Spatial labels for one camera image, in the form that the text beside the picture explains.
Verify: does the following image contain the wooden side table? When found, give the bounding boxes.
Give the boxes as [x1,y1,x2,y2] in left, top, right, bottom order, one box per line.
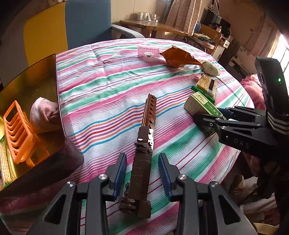
[120,20,188,38]

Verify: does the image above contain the pink curtain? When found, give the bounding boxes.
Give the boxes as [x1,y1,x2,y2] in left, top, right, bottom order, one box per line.
[165,0,202,36]

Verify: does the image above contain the cracker pack with green ends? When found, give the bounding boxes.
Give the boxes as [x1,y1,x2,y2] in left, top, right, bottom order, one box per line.
[0,136,13,190]

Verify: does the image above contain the striped pink green tablecloth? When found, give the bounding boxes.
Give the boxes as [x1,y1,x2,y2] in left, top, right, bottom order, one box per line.
[0,38,255,235]

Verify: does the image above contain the brown snack bag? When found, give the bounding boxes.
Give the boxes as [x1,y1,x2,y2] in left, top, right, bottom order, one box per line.
[160,46,202,68]

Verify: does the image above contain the green tea box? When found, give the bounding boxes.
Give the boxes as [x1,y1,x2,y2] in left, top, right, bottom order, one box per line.
[183,91,225,138]

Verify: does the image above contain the gold metal tin box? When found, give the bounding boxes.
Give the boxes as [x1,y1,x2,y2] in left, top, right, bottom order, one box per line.
[1,54,67,197]

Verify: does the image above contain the white cups on table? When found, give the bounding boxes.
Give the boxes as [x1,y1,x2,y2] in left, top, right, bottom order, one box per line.
[137,12,159,23]

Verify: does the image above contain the wooden chair with clutter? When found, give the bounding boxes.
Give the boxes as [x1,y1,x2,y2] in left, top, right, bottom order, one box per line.
[188,24,222,55]

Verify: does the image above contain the blue yellow grey armchair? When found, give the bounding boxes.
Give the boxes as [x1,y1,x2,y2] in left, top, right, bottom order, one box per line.
[1,1,143,87]

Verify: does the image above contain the orange plastic basket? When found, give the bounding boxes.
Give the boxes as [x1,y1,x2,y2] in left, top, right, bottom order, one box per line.
[3,100,49,167]

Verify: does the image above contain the pink cushion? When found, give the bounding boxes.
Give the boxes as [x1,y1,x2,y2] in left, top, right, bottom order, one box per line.
[240,74,266,110]

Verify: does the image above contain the brown brick toy stick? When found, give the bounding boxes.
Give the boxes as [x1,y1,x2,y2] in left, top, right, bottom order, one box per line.
[119,94,157,219]

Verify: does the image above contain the pink sock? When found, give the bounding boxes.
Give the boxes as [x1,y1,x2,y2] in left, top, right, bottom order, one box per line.
[30,97,61,134]

